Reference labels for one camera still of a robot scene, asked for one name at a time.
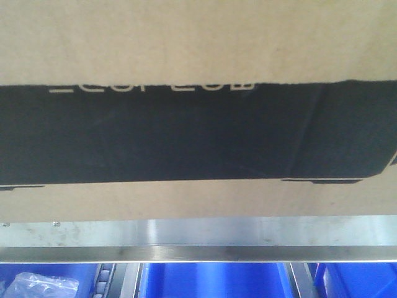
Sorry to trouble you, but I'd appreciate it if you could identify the grey roller track left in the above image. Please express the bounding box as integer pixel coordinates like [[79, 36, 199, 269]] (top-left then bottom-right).
[[91, 263, 142, 298]]

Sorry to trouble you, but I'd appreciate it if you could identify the steel shelf front rail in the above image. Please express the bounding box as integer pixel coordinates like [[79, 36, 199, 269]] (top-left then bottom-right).
[[1, 215, 396, 263]]

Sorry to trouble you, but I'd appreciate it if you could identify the left blue storage bin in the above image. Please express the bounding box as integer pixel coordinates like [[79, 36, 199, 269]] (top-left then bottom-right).
[[1, 263, 98, 297]]

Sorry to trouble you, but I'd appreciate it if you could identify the middle blue storage bin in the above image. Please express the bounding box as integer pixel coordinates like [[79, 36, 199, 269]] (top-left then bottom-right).
[[138, 263, 293, 297]]

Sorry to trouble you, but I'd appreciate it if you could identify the clear crumpled plastic bag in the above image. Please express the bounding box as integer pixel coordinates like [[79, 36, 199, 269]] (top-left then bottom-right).
[[1, 272, 79, 297]]

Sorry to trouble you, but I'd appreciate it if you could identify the brown EcoFlow cardboard box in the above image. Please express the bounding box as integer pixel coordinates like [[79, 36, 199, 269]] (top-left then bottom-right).
[[1, 1, 396, 222]]

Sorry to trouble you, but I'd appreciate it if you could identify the grey roller track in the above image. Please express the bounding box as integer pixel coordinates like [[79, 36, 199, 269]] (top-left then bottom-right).
[[91, 263, 142, 298], [285, 263, 318, 298]]

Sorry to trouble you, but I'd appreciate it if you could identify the blue storage bin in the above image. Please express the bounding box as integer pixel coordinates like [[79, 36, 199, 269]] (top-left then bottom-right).
[[138, 263, 293, 297], [1, 263, 98, 297], [309, 263, 396, 297]]

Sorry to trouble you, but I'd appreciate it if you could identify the grey roller track right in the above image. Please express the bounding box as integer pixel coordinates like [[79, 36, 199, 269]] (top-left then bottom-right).
[[285, 263, 318, 298]]

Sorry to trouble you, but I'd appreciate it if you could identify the right blue storage bin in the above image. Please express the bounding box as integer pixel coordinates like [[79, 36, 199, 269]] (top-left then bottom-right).
[[309, 263, 396, 297]]

